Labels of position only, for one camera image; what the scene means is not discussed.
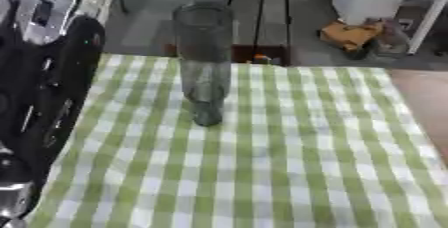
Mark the dark brown wooden box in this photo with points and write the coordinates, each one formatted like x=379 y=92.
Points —
x=274 y=53

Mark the white pole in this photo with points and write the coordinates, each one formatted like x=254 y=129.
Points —
x=429 y=18

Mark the black tripod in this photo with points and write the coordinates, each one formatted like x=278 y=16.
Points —
x=259 y=12

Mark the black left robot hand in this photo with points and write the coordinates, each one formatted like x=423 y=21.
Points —
x=55 y=82

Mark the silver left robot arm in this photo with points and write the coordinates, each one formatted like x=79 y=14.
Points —
x=49 y=2

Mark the clear glass vase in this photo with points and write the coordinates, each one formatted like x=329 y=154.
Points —
x=204 y=72

